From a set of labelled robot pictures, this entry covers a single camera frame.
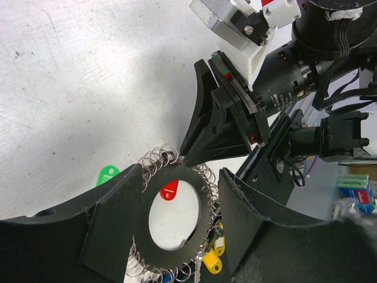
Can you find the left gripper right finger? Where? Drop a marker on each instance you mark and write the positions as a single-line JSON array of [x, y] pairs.
[[268, 242]]

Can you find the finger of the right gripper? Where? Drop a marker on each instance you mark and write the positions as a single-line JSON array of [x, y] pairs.
[[200, 133], [228, 142]]

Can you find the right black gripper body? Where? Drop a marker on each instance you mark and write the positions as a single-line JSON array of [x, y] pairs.
[[249, 112]]

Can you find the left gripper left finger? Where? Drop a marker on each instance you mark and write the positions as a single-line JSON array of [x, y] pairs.
[[85, 239]]

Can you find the yellow key tag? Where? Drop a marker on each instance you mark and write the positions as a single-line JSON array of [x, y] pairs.
[[212, 259]]

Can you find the green key tag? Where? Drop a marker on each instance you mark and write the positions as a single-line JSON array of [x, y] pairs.
[[107, 173]]

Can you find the red key tag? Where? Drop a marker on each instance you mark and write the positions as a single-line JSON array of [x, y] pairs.
[[169, 191]]

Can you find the blue key tag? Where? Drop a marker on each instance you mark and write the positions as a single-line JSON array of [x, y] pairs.
[[167, 278]]

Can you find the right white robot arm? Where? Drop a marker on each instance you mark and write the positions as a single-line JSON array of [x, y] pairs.
[[268, 60]]

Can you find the blue cardboard box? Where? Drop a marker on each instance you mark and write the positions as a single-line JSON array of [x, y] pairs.
[[358, 187]]

